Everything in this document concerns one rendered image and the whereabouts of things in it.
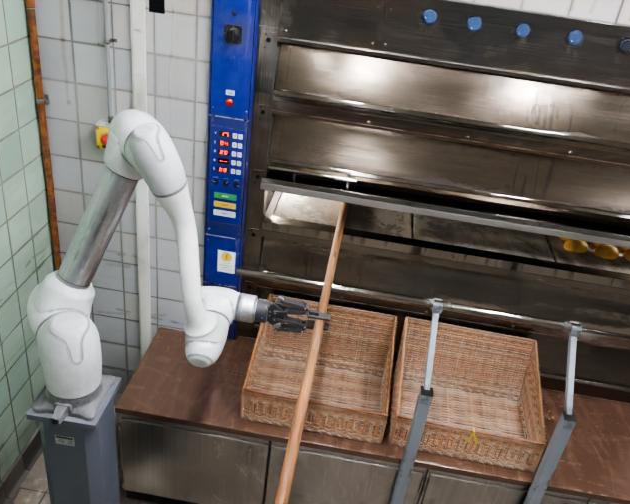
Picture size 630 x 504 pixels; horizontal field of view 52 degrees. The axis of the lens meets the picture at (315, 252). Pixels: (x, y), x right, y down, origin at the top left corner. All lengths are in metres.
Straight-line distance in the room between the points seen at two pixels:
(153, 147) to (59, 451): 0.96
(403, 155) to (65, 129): 1.31
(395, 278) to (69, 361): 1.36
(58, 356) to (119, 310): 1.19
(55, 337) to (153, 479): 1.14
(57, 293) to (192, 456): 0.99
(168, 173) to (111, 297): 1.38
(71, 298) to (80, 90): 0.93
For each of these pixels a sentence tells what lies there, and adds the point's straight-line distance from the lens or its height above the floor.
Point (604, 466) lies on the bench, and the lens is 2.84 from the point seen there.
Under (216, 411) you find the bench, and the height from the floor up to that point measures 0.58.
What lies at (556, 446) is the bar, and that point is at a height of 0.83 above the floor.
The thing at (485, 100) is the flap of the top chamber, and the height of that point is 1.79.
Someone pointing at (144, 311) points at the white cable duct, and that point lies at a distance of 2.99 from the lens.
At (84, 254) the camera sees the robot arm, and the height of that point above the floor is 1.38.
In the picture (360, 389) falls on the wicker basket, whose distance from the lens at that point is 2.74.
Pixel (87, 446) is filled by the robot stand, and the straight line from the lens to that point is 2.08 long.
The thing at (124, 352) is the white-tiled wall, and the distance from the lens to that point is 3.20.
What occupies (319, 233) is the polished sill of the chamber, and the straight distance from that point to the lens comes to 2.59.
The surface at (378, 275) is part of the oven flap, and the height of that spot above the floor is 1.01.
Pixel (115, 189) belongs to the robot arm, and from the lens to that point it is 1.90.
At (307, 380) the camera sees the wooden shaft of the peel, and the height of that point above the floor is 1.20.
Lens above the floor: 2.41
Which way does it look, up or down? 31 degrees down
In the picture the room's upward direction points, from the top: 8 degrees clockwise
